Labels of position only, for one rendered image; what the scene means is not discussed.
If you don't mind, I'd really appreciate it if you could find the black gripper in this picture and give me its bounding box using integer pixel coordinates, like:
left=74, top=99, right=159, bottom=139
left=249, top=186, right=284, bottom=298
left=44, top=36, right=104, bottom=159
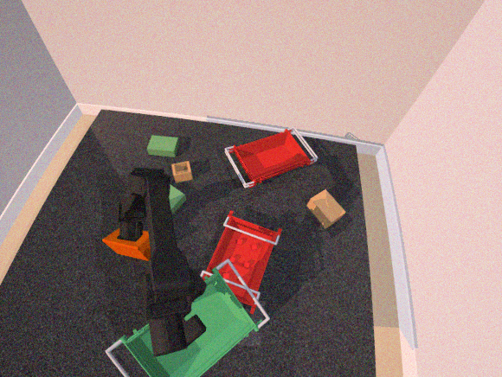
left=137, top=271, right=206, bottom=346

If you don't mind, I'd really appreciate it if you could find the green rectangular block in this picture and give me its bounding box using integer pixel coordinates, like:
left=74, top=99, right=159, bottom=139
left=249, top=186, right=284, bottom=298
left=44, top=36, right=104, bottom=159
left=169, top=186, right=186, bottom=214
left=147, top=135, right=180, bottom=157

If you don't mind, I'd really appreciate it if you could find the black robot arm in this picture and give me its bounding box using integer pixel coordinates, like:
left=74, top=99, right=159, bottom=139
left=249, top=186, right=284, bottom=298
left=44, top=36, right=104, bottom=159
left=117, top=168, right=207, bottom=357

